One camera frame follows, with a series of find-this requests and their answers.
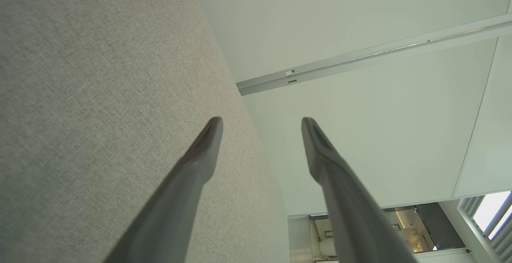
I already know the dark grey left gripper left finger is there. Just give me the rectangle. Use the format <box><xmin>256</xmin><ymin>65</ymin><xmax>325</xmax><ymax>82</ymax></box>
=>
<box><xmin>104</xmin><ymin>116</ymin><xmax>224</xmax><ymax>263</ymax></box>

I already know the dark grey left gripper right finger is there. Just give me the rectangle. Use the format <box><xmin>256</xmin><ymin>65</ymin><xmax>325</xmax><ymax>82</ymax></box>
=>
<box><xmin>301</xmin><ymin>117</ymin><xmax>419</xmax><ymax>263</ymax></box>

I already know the white louvred window frame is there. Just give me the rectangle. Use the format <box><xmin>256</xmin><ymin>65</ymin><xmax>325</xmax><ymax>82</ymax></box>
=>
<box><xmin>457</xmin><ymin>190</ymin><xmax>512</xmax><ymax>263</ymax></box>

